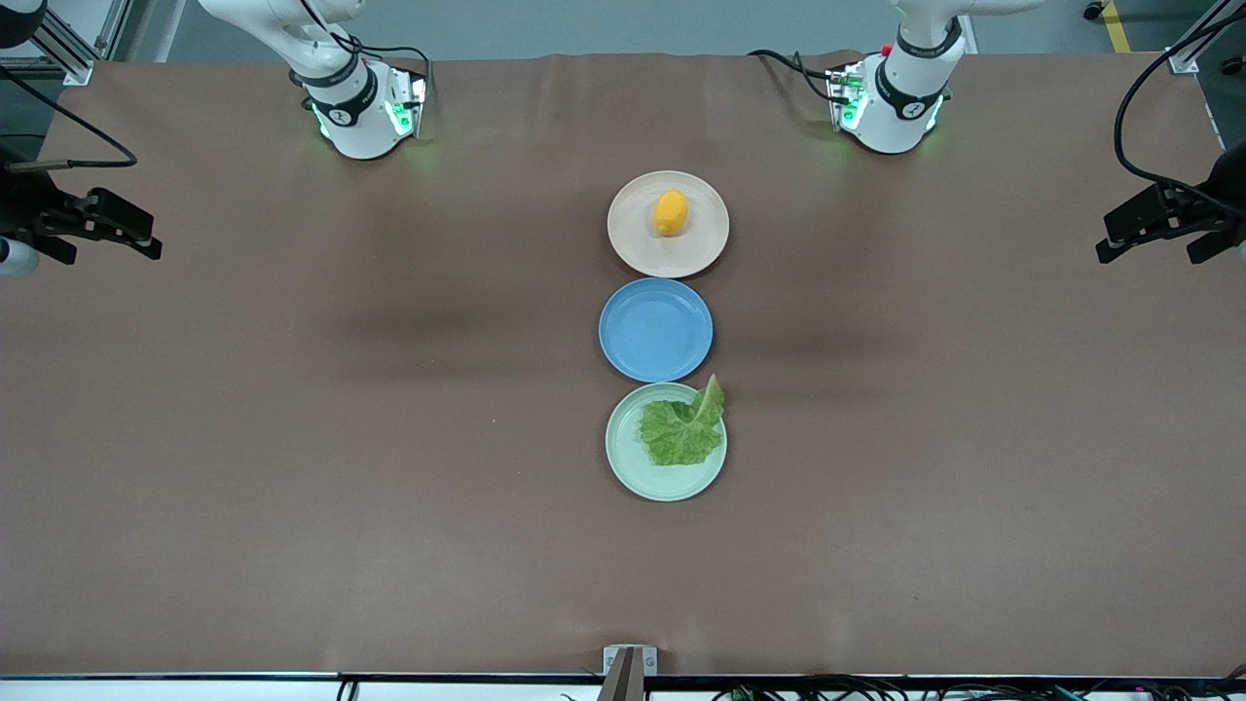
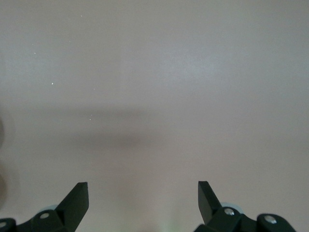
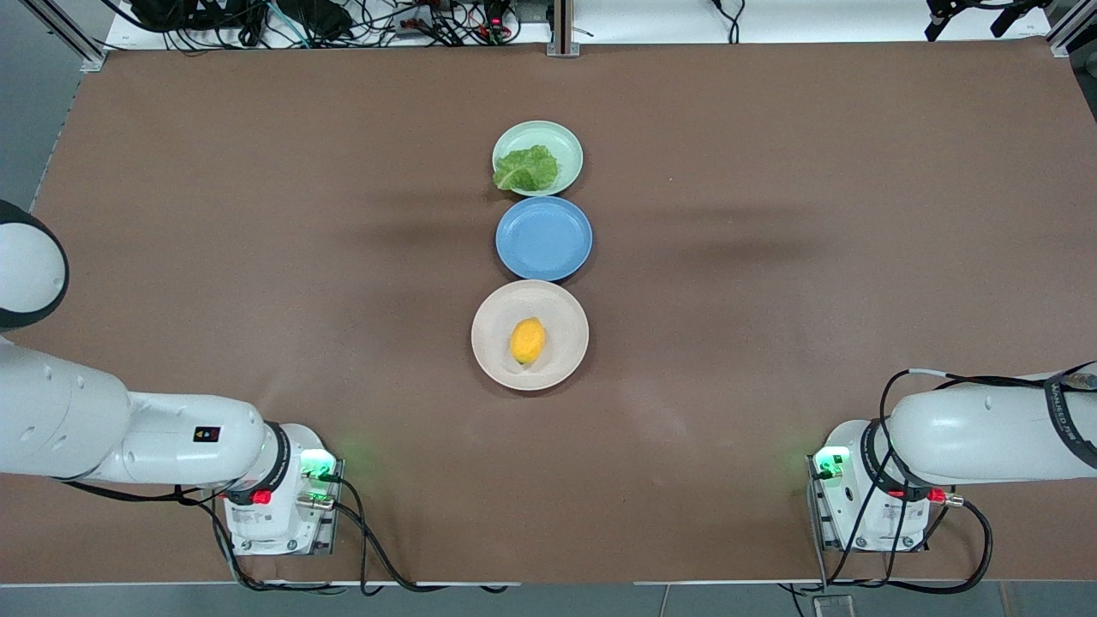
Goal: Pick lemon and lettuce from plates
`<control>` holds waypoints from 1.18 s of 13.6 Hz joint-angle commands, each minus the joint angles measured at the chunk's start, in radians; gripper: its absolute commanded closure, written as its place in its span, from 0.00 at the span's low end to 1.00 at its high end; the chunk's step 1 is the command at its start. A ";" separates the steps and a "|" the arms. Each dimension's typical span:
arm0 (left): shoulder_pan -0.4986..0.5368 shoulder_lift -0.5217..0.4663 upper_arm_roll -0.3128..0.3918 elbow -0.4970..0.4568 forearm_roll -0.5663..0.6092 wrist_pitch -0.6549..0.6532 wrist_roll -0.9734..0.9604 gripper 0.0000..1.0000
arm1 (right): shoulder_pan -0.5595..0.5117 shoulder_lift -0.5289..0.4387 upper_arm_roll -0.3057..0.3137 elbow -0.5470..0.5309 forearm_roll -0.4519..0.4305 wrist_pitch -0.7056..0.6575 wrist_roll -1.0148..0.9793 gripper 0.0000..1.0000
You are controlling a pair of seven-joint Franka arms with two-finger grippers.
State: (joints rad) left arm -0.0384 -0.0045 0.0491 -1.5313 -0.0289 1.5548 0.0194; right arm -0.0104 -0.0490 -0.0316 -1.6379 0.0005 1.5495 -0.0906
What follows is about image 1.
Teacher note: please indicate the brown table cover sheet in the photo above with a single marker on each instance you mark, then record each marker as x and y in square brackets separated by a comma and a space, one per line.
[292, 487]

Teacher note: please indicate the aluminium frame profile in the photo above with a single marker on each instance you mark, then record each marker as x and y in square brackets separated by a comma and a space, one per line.
[1192, 54]
[78, 49]

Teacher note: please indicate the pale green round plate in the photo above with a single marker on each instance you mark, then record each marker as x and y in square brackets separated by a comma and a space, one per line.
[642, 477]

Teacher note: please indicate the yellow lemon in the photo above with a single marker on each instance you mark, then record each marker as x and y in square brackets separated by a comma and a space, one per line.
[672, 214]

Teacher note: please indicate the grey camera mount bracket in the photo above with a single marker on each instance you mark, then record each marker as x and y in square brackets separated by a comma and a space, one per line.
[633, 664]

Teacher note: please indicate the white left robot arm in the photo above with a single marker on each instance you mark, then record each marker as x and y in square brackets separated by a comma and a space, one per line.
[891, 117]

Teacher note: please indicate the green lettuce leaf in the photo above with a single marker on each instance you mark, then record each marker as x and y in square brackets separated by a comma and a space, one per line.
[681, 438]

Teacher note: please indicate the blue round plate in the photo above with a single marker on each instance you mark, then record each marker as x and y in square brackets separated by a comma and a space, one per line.
[655, 331]

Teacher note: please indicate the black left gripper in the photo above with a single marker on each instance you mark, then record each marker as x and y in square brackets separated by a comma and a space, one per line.
[1224, 194]

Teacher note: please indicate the black caster wheel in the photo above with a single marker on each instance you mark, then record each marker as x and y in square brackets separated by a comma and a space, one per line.
[1096, 10]

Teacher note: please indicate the beige round plate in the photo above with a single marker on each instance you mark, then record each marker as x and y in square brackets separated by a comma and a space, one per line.
[672, 253]

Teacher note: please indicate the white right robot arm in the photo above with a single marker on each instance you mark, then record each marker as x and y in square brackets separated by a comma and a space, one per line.
[360, 122]

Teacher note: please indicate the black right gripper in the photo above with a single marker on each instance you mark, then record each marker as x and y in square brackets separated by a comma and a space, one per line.
[21, 207]

